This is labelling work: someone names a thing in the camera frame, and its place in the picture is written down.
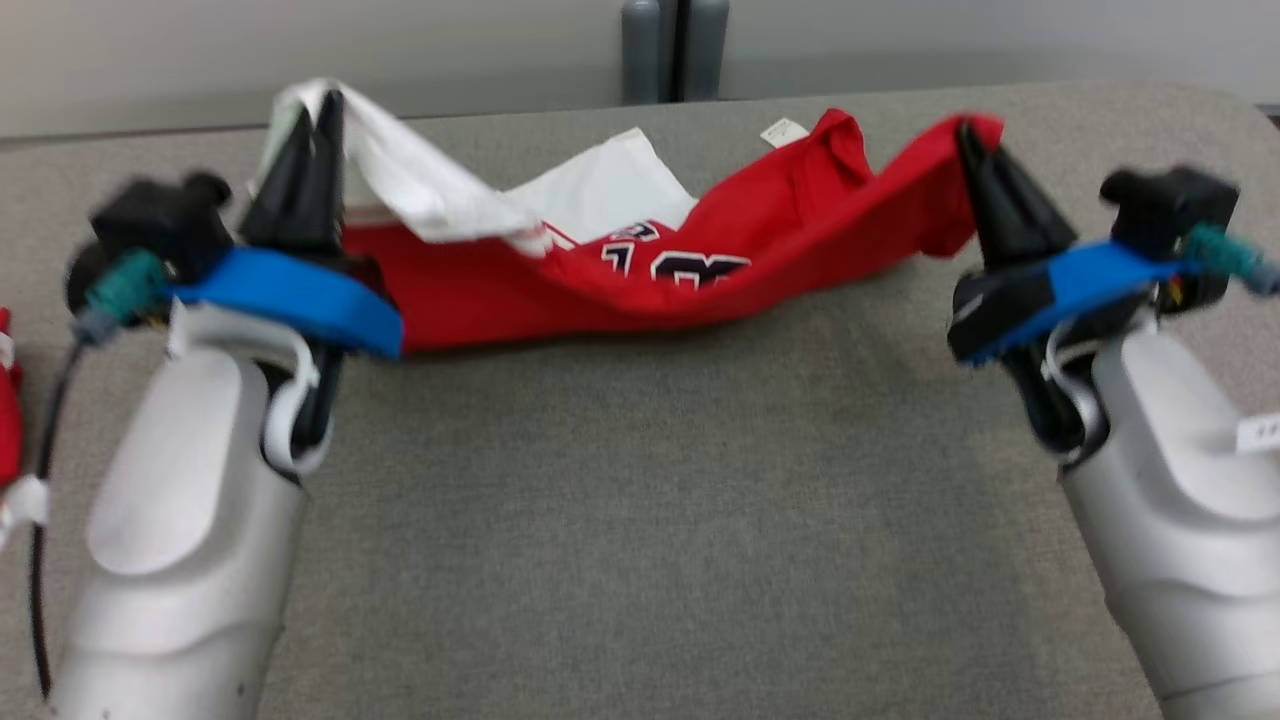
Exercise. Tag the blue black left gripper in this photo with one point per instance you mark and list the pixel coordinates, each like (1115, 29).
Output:
(300, 295)

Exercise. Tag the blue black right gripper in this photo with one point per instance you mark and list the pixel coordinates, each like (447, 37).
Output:
(1060, 290)

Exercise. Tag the red white jersey shirt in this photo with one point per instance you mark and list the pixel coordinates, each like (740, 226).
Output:
(600, 270)

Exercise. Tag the red shorts with white stripes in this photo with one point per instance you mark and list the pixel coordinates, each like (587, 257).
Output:
(8, 400)

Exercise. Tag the grey fabric covered surface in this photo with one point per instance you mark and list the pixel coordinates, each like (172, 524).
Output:
(650, 500)

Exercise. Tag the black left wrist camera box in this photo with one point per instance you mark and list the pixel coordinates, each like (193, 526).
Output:
(160, 225)

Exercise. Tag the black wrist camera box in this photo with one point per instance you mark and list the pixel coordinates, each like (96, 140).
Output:
(1165, 210)
(160, 225)

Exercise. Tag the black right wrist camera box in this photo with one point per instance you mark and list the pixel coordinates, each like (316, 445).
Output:
(1165, 210)

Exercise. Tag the grey partition post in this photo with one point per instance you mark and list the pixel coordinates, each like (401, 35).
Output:
(675, 50)

